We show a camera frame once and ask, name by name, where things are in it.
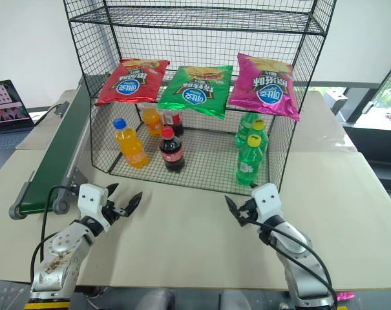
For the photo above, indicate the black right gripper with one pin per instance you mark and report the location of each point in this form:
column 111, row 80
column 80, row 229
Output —
column 250, row 211

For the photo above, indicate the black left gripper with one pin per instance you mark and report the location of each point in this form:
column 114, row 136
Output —
column 112, row 211

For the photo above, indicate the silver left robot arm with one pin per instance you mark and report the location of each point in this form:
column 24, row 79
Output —
column 61, row 255

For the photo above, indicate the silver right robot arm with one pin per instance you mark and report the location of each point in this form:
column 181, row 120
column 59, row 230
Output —
column 298, row 255

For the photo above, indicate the green conveyor belt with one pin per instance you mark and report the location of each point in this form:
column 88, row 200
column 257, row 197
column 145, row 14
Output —
column 57, row 142

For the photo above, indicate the green soda bottle yellow cap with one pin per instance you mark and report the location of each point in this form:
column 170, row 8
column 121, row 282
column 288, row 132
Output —
column 262, row 137
column 248, row 161

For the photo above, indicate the orange soda bottle blue cap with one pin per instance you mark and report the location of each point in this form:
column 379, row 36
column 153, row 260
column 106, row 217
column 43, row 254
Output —
column 133, row 150

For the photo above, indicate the cola bottle red cap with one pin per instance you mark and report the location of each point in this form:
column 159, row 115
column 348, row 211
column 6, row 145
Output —
column 172, row 151

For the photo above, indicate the cola bottle red label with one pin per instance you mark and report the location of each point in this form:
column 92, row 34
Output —
column 175, row 122

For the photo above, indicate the red potato chips bag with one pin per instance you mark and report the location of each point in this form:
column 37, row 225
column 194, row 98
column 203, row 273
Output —
column 132, row 84

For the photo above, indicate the magenta potato chips bag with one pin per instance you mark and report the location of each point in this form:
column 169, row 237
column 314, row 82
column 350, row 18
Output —
column 266, row 87

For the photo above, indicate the green potato chips bag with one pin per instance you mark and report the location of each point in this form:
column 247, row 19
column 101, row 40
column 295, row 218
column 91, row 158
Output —
column 195, row 92

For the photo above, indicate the pink foil wrapper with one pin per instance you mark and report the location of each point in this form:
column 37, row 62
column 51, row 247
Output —
column 345, row 295

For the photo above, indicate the open laptop computer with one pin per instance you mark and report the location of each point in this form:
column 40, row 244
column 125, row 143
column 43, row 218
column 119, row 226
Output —
column 4, row 106

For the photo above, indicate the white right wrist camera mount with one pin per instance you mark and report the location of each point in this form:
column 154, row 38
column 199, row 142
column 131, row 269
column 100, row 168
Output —
column 268, row 200

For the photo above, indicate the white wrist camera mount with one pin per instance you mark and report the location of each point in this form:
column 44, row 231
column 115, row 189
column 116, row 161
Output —
column 268, row 200
column 90, row 201

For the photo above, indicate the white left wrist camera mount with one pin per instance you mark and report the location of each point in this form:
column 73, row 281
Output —
column 90, row 201

